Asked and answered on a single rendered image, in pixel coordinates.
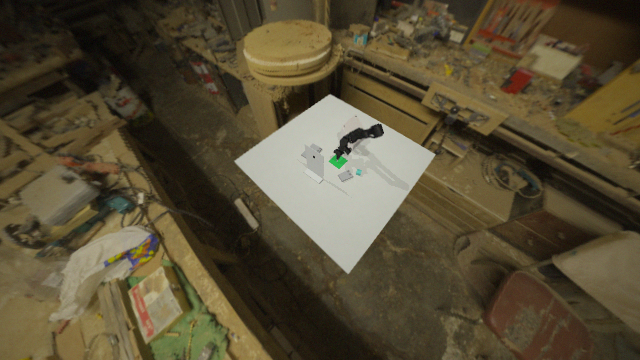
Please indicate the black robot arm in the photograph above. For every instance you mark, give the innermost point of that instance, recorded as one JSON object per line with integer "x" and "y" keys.
{"x": 353, "y": 136}

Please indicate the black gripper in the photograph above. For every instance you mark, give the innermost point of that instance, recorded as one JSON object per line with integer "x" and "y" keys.
{"x": 339, "y": 151}

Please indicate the green square zone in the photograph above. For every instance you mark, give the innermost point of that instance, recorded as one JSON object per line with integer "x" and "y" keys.
{"x": 340, "y": 163}

